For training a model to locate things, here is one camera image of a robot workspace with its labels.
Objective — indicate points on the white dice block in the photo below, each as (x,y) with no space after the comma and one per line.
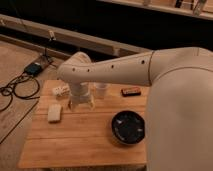
(60,91)

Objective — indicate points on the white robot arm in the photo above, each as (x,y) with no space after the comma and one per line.
(179,109)

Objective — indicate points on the black power adapter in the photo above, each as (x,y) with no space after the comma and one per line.
(33,69)

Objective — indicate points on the white sponge block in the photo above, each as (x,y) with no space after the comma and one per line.
(54,113)

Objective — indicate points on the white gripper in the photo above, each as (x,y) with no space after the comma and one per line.
(80,93)

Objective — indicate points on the dark rectangular box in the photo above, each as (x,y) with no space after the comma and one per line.
(134,91)

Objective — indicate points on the black round bowl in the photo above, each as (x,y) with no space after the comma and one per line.
(128,127)

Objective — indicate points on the white plastic cup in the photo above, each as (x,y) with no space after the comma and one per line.
(100,90)

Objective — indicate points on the wooden table board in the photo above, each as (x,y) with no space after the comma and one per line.
(82,137)

